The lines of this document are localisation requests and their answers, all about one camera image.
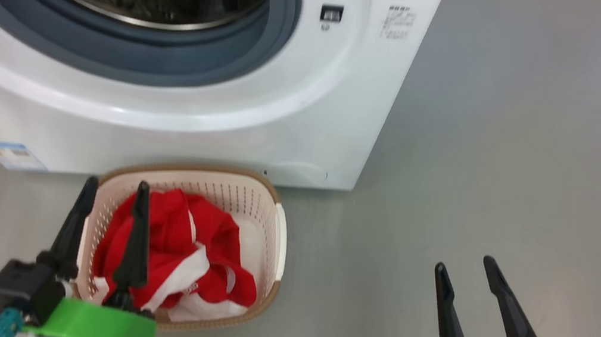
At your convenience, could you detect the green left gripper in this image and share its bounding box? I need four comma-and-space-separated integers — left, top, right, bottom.
22, 166, 179, 337

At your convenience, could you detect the red and white garment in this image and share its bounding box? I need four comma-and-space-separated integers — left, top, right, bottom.
86, 177, 272, 333

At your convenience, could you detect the cream laundry basket brown rim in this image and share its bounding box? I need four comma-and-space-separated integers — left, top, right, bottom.
68, 146, 300, 337

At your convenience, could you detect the white front-load washing machine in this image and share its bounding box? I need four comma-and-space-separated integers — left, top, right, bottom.
0, 0, 450, 234

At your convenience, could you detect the blue energy label sticker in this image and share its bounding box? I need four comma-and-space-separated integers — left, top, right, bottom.
0, 140, 51, 176

